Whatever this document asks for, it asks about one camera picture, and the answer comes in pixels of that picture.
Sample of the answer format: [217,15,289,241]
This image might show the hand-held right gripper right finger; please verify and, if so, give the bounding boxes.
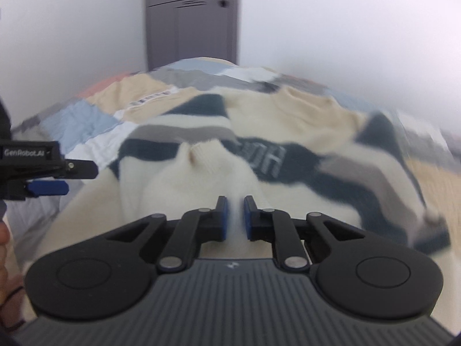
[244,195,366,272]

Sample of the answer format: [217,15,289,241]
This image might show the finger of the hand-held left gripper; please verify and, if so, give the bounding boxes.
[25,181,70,197]
[63,159,99,180]

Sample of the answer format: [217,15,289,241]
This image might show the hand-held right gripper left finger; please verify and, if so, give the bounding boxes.
[106,195,229,274]

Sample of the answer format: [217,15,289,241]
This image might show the cream dark-striped knit sweater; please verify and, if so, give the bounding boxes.
[47,86,452,260]

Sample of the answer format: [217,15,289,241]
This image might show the person's left hand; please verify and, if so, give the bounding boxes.
[0,220,11,282]

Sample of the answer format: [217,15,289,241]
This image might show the patchwork quilt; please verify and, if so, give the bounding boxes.
[7,57,461,278]

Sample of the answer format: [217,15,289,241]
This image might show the black wrist band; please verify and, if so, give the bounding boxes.
[0,285,26,332]

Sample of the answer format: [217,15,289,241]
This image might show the grey door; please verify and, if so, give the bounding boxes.
[145,0,240,71]

